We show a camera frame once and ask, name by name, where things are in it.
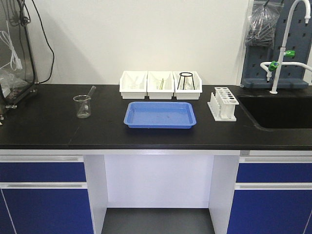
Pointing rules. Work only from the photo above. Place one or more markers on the blue cabinet door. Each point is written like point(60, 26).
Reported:
point(271, 212)
point(45, 211)

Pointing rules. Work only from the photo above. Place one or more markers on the black wire tripod stand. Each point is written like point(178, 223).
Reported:
point(185, 77)

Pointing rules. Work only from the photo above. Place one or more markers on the left white storage bin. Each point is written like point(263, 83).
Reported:
point(126, 79)

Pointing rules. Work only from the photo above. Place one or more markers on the left blue cabinet drawer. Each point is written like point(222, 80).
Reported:
point(42, 172)

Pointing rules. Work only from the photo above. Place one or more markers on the blue plastic tray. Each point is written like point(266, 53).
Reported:
point(160, 115)

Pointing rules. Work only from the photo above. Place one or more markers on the white test tube rack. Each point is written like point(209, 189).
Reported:
point(222, 104)

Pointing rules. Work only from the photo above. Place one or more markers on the black sink basin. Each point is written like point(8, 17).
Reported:
point(279, 112)

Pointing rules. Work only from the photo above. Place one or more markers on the white gooseneck lab faucet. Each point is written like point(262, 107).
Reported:
point(269, 67)

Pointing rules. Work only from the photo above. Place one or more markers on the left blue cabinet door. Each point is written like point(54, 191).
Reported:
point(45, 211)

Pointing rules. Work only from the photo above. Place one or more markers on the blue cabinet drawer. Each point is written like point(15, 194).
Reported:
point(42, 172)
point(274, 172)

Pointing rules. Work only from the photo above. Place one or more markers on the glassware in left bin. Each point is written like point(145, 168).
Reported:
point(135, 84)

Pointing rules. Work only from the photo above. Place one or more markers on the middle white storage bin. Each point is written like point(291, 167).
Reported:
point(168, 92)

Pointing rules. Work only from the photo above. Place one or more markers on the right blue cabinet drawer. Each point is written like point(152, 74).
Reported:
point(274, 172)

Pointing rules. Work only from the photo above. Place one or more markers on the glass beaker on counter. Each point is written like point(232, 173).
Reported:
point(82, 103)

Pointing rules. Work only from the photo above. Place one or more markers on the grey pegboard drying rack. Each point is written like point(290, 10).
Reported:
point(298, 47)

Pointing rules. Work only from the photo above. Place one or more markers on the clear enclosure with frame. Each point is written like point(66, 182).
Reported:
point(17, 70)

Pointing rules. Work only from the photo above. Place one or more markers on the plastic bag of pegs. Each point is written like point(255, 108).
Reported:
point(262, 23)

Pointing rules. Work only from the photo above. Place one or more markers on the glass flask under tripod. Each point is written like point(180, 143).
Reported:
point(188, 86)

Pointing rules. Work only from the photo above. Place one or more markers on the white storage bin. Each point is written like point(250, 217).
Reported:
point(188, 94)
point(168, 92)
point(126, 79)

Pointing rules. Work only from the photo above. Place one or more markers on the glass beaker with droppers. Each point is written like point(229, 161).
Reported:
point(160, 84)

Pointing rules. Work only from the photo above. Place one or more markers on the right blue cabinet door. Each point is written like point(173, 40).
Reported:
point(271, 212)

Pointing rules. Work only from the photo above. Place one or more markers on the right white storage bin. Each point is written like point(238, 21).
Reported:
point(188, 94)

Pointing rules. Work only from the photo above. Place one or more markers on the clear glass test tube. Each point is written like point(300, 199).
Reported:
point(91, 91)

